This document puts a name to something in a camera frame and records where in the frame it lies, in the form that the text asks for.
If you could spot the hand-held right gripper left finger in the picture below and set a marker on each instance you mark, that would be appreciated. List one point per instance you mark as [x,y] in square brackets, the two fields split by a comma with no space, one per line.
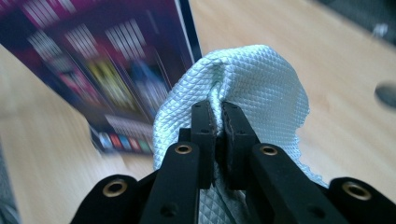
[205,140]

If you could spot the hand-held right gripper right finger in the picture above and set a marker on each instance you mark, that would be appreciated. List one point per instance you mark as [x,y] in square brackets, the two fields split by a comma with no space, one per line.
[238,146]

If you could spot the light blue cleaning cloth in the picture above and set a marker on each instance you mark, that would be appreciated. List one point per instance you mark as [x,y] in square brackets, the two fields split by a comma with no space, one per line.
[264,87]

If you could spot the red cover magazine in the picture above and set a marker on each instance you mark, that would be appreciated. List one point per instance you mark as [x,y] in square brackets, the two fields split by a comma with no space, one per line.
[109,62]

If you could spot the crumpled white paper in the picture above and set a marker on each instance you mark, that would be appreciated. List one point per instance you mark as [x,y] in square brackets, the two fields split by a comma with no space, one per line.
[379,30]

